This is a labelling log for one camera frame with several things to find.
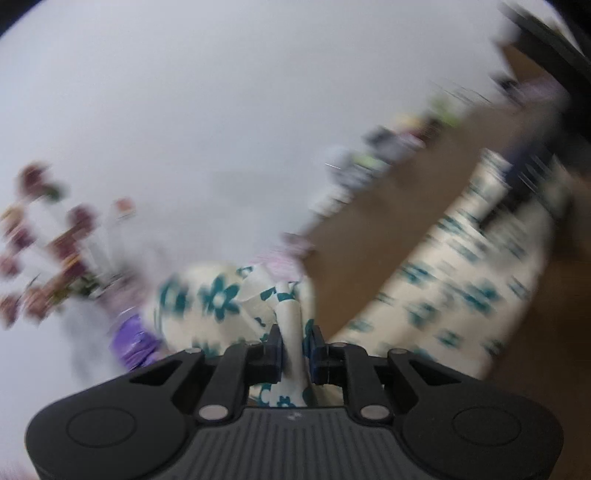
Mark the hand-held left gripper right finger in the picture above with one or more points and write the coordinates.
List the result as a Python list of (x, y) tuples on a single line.
[(310, 357)]

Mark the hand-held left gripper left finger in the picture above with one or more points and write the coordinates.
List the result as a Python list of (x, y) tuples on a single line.
[(276, 355)]

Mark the cream dress with teal flowers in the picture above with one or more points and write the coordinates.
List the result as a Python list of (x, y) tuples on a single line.
[(452, 286)]

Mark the pink floral garment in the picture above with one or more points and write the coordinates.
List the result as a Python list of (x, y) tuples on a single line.
[(286, 258)]

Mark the grey tin box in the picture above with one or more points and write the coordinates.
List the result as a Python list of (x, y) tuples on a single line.
[(392, 141)]

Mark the purple tissue pack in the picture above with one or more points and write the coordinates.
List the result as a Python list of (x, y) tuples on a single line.
[(134, 344)]

